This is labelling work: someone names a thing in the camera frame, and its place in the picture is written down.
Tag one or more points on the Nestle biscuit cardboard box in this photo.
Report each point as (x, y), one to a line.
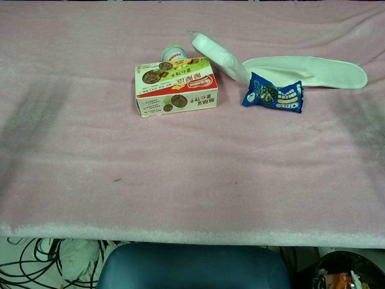
(174, 87)

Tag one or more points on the white disposable slipper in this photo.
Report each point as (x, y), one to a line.
(325, 72)

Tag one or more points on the black trash bin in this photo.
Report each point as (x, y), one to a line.
(352, 271)

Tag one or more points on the white wrapped slipper pack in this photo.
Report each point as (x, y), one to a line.
(219, 57)

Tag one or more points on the pink fleece table cloth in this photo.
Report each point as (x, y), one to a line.
(192, 168)

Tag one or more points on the blue Oreo snack packet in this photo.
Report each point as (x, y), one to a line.
(270, 95)

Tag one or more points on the teal upholstered chair back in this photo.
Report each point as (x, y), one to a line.
(192, 268)

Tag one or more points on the white crumpled plastic bag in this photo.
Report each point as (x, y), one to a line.
(79, 259)

